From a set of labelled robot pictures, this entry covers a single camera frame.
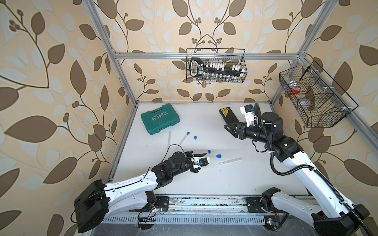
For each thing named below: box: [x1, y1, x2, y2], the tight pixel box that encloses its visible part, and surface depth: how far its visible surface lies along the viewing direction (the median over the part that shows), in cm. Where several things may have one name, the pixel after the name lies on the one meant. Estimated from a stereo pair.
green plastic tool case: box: [140, 103, 180, 135], surface depth 107 cm
